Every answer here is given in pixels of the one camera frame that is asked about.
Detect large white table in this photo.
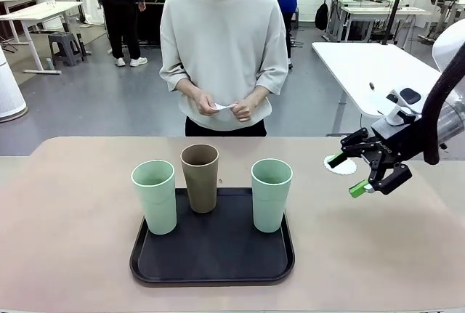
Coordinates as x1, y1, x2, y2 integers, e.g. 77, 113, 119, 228
311, 41, 442, 137

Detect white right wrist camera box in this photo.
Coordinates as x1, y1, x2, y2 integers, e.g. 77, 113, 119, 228
384, 87, 423, 127

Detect pale green plastic cup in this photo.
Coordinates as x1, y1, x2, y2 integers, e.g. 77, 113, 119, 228
251, 158, 294, 235
131, 160, 178, 236

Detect white desk with metal legs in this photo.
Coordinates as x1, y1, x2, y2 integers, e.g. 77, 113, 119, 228
0, 0, 84, 76

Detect person's left hand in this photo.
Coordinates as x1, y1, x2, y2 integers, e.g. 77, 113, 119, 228
232, 98, 256, 123

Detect grey plastic stool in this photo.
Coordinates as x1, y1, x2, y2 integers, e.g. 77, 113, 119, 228
47, 31, 87, 68

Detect bystander in grey-blue jacket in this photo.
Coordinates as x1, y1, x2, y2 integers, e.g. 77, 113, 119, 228
92, 0, 149, 68

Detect black tripod pole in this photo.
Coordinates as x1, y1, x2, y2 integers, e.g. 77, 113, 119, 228
379, 0, 412, 46

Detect person's left forearm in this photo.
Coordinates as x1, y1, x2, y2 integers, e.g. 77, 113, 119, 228
246, 85, 272, 106

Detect black backpack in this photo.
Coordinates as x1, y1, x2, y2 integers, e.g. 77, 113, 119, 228
314, 0, 330, 32

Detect person's right hand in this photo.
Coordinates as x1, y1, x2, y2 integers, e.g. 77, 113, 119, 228
195, 93, 221, 117

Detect beige sweater torso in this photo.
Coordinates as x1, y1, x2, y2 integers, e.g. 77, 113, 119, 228
159, 0, 290, 132

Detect person's right forearm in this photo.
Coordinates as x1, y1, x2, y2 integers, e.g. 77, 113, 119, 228
177, 78, 205, 102

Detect brown plastic cup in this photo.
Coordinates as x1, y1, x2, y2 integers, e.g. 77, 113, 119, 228
180, 144, 220, 214

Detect black cable hose right arm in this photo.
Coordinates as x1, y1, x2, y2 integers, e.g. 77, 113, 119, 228
422, 68, 465, 166

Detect black trousers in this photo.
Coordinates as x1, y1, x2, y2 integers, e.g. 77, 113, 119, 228
185, 115, 270, 137

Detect background desk with robot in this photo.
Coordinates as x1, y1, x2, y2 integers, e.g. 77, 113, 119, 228
324, 0, 432, 44

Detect black plastic tray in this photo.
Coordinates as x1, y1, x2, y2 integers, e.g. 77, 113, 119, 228
129, 187, 296, 288

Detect white cylindrical appliance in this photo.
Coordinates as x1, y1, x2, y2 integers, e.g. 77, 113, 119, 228
0, 45, 28, 123

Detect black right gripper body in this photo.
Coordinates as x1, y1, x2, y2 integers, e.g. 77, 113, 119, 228
370, 117, 426, 164

